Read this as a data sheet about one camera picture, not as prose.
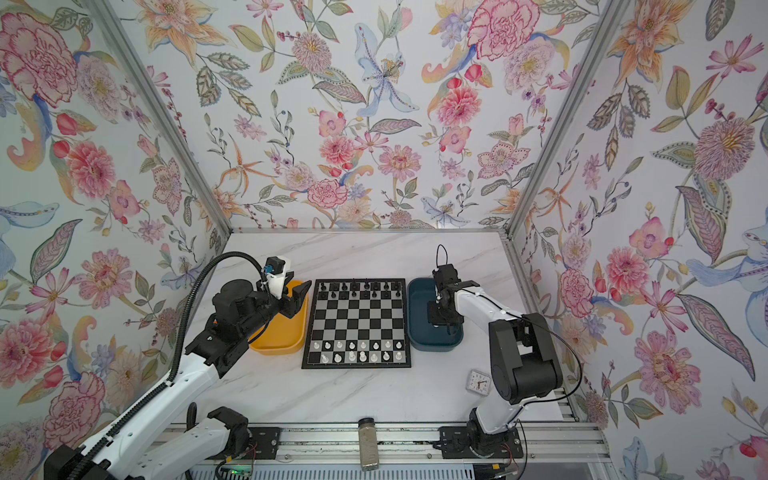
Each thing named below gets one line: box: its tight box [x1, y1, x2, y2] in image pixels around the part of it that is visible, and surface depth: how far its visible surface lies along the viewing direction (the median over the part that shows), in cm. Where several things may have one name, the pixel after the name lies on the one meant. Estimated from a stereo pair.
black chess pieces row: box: [320, 280, 401, 299], surface depth 103 cm
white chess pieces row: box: [313, 341, 403, 364], surface depth 90 cm
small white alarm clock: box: [466, 369, 491, 397], surface depth 84 cm
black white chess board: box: [301, 278, 412, 369], surface depth 95 cm
